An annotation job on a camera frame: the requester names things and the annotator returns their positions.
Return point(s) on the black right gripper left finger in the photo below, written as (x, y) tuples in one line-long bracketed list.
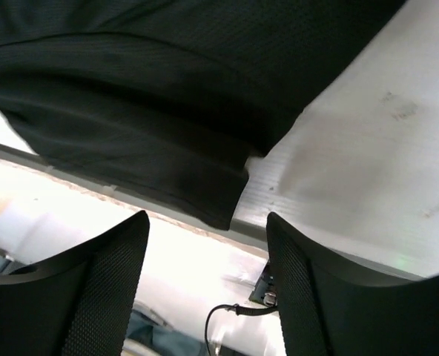
[(77, 302)]

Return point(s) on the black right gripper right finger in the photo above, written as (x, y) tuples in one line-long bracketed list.
[(330, 305)]

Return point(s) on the black t shirt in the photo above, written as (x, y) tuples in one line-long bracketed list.
[(169, 99)]

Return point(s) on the aluminium table edge rail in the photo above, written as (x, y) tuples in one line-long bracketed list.
[(240, 232)]

